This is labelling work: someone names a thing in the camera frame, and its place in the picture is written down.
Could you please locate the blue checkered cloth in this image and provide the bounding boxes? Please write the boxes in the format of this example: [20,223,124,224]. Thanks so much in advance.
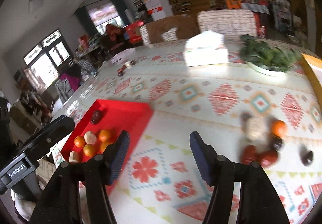
[241,4,271,15]

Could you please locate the small dark plum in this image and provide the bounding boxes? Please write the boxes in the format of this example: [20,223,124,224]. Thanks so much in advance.
[269,136,283,151]

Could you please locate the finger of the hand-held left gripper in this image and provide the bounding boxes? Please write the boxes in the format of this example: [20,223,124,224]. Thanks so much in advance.
[17,116,75,158]

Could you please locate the dark framed window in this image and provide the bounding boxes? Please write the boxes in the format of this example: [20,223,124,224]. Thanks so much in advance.
[24,29,71,72]

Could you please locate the green curtain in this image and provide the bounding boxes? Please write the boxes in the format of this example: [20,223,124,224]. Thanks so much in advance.
[111,0,126,25]

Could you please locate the window with red decoration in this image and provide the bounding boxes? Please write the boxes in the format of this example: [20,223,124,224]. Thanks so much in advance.
[86,0,120,29]

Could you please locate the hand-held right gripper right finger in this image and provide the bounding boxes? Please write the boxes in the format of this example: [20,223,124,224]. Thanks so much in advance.
[189,131,290,224]

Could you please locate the large red date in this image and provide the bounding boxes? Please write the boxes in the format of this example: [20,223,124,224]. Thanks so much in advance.
[257,150,278,167]

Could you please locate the pale green oval plate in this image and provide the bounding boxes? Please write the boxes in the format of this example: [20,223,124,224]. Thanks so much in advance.
[245,60,290,77]

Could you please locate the brown cardboard box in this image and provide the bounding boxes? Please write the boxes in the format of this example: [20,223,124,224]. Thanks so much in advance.
[146,15,200,43]

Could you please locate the large dark plum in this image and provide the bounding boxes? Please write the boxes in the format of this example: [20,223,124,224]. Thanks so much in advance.
[299,146,314,166]

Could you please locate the green spinach leaves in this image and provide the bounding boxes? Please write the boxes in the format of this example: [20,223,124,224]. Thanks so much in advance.
[239,35,302,72]

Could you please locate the white tissue box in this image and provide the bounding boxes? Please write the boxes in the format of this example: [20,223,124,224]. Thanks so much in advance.
[183,30,229,67]

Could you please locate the red gift box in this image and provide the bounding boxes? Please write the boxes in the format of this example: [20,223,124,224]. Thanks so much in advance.
[254,14,267,37]

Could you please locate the yellow taped foam box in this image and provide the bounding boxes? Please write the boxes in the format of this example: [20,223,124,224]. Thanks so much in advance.
[299,53,322,104]

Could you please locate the patterned tablecloth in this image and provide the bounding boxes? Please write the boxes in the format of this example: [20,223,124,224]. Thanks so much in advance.
[50,38,322,224]

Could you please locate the pink cloth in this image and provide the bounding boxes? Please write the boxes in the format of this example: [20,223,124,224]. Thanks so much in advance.
[59,73,81,91]

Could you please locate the red tray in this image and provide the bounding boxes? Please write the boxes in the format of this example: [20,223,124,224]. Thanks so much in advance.
[60,99,154,195]

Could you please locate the small red date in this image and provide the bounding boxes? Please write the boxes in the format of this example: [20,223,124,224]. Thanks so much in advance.
[241,145,258,164]

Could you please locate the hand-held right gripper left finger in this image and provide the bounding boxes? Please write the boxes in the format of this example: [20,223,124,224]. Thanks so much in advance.
[30,130,130,224]

